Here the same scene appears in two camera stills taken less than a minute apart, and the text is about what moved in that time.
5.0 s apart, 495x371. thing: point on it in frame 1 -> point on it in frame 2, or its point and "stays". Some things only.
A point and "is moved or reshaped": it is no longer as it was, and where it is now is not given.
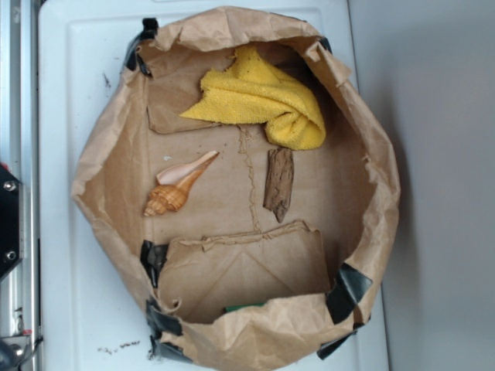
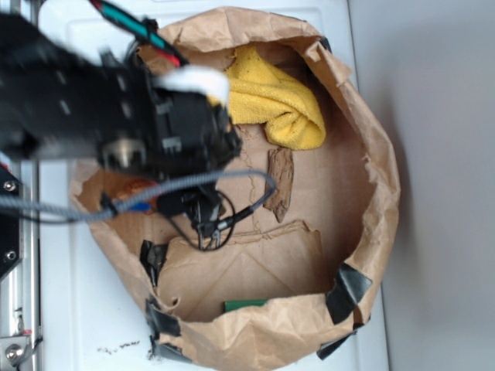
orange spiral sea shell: [175, 184] is moved or reshaped
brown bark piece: [278, 191] stays
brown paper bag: [237, 165] stays
